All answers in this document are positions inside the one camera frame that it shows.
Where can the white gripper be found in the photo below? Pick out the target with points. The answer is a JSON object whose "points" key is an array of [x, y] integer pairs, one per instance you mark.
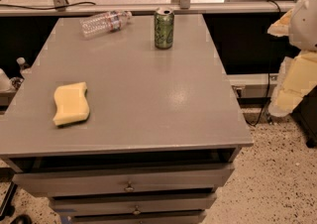
{"points": [[305, 25]]}

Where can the yellow sponge with green backing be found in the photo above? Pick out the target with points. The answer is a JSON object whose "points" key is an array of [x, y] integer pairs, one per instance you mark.
{"points": [[71, 104]]}

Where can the green soda can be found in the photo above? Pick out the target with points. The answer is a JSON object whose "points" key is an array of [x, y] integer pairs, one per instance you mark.
{"points": [[164, 25]]}

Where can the grey drawer cabinet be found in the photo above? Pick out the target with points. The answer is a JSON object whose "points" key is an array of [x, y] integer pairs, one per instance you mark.
{"points": [[149, 108]]}

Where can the top grey drawer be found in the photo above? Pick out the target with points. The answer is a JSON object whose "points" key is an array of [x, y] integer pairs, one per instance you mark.
{"points": [[123, 180]]}

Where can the grey drawer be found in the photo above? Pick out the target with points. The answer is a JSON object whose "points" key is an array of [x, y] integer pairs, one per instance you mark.
{"points": [[134, 204], [178, 217], [123, 180]]}

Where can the clear plastic water bottle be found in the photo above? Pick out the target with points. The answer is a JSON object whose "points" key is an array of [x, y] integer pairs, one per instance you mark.
{"points": [[110, 21]]}

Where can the bottom grey drawer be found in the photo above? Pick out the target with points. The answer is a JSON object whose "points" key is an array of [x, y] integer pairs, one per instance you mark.
{"points": [[178, 217]]}

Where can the middle grey drawer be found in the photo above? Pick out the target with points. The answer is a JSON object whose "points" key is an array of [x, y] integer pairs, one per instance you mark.
{"points": [[134, 204]]}

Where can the small bottle with white cap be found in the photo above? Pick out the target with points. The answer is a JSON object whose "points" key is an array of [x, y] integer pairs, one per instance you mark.
{"points": [[24, 66]]}

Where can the white object at left edge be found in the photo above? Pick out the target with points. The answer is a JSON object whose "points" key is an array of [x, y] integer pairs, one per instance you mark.
{"points": [[5, 82]]}

